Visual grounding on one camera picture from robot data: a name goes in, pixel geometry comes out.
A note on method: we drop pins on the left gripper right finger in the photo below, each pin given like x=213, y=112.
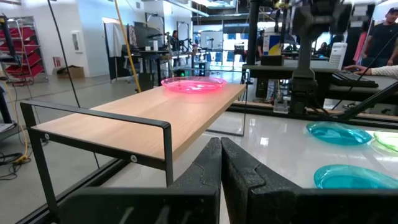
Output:
x=264, y=202

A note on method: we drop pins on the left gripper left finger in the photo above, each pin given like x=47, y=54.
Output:
x=199, y=202

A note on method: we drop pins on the teal transparent plate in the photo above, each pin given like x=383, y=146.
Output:
x=348, y=179
x=337, y=133

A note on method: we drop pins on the pink transparent plate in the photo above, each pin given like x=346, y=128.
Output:
x=194, y=84

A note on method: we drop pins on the green transparent plate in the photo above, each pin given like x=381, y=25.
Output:
x=387, y=138

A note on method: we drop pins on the person's forearm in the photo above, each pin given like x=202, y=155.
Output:
x=385, y=71

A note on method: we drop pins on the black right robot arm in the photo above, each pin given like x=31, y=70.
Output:
x=304, y=56

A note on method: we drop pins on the small clear plastic adapter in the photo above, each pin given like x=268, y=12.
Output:
x=280, y=107

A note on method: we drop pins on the grey desk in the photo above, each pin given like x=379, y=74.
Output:
x=273, y=70

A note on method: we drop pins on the dark desk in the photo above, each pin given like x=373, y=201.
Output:
x=342, y=93

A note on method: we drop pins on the small black box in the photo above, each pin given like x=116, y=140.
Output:
x=272, y=60

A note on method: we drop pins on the black keyboard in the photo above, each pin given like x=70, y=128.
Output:
x=351, y=80

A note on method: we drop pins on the yellow and blue box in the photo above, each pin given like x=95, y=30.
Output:
x=272, y=45

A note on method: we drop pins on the person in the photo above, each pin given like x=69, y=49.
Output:
x=260, y=43
x=174, y=40
x=323, y=49
x=382, y=40

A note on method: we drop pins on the person's hand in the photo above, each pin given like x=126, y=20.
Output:
x=357, y=69

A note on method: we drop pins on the white grilled appliance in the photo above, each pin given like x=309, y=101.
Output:
x=338, y=54

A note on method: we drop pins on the black vertical pole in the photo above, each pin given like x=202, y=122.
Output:
x=253, y=31

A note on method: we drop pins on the black workstation with monitor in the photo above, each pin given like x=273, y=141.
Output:
x=149, y=35

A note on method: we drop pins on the cardboard box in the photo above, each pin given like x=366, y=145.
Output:
x=73, y=72

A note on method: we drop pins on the pink cloth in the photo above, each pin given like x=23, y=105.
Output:
x=360, y=46

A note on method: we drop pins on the white rolling board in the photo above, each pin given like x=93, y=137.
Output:
x=113, y=39

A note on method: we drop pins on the grey cart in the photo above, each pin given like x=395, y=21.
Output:
x=6, y=127

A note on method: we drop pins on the red bin storage rack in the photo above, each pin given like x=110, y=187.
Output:
x=25, y=34

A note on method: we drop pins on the black stand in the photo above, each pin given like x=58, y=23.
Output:
x=7, y=37

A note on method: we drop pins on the wooden shelf black metal frame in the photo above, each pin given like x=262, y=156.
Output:
x=140, y=118

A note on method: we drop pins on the white wall panel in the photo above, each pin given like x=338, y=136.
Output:
x=76, y=42

